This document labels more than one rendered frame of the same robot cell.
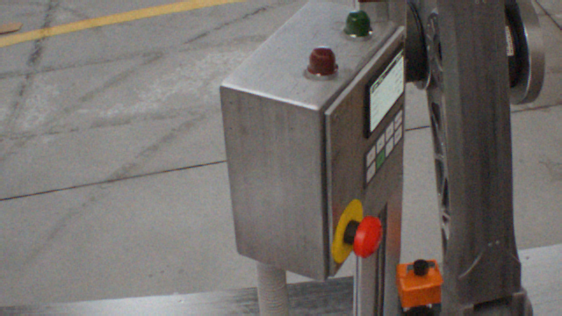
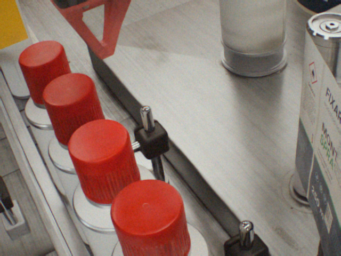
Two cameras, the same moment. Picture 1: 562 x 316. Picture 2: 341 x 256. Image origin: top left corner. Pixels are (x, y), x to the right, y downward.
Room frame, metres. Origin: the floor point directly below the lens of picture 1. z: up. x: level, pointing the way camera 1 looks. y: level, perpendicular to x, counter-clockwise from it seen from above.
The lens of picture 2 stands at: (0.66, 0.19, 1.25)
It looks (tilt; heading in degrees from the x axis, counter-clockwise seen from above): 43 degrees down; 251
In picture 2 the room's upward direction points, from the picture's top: 9 degrees counter-clockwise
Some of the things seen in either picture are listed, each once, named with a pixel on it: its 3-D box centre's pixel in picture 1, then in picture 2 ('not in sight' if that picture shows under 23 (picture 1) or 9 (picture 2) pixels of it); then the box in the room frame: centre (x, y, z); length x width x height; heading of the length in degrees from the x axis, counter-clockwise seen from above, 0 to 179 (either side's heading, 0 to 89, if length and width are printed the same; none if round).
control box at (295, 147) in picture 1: (322, 137); not in sight; (0.72, -0.03, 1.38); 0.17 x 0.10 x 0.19; 149
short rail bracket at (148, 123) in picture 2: not in sight; (153, 148); (0.56, -0.15, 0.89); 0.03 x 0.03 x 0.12; 4
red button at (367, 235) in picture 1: (363, 235); not in sight; (0.65, -0.06, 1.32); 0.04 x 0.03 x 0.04; 149
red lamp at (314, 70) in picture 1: (322, 61); not in sight; (0.68, -0.04, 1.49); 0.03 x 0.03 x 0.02
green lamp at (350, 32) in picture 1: (357, 24); not in sight; (0.74, -0.07, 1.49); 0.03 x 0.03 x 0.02
